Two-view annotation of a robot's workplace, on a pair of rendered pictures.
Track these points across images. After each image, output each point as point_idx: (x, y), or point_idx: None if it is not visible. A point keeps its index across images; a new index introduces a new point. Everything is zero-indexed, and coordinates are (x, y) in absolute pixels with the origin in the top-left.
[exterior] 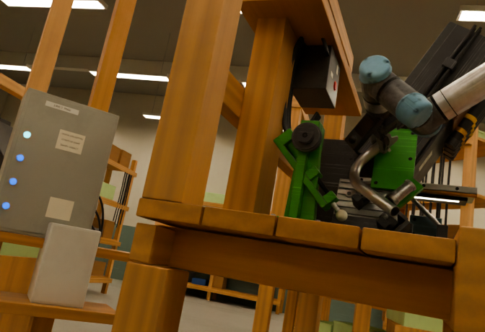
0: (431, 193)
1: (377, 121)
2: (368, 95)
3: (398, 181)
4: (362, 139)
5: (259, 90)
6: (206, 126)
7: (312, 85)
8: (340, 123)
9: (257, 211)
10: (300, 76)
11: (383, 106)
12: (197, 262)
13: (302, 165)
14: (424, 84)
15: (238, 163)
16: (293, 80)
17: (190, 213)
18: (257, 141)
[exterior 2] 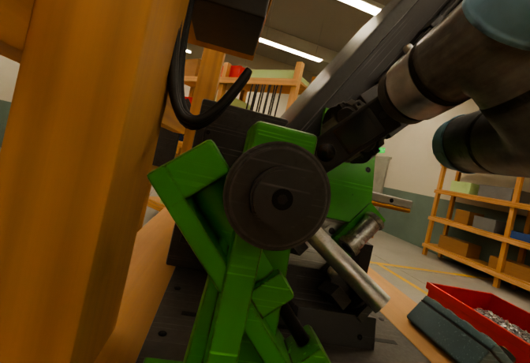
0: None
1: (393, 129)
2: (456, 80)
3: (352, 207)
4: (348, 159)
5: None
6: None
7: (239, 2)
8: (221, 60)
9: (85, 343)
10: None
11: (513, 130)
12: None
13: (245, 280)
14: (393, 50)
15: (16, 214)
16: None
17: None
18: (89, 149)
